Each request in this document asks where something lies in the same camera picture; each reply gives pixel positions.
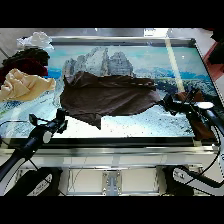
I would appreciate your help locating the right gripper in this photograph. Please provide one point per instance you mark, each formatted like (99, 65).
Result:
(172, 105)

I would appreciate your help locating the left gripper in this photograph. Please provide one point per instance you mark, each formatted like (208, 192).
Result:
(61, 121)

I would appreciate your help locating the brown T-shirt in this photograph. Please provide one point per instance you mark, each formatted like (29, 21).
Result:
(106, 96)

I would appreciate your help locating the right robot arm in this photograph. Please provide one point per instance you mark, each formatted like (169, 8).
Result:
(213, 116)

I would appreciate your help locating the beige garment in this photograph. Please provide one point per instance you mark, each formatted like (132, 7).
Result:
(23, 86)

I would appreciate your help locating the dark red garment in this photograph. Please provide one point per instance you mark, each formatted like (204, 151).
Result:
(28, 66)

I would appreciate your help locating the black garment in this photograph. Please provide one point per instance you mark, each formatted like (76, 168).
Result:
(30, 55)

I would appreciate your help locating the white garment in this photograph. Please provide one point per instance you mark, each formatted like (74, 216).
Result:
(37, 40)

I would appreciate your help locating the silver frame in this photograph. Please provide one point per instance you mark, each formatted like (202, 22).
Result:
(111, 181)

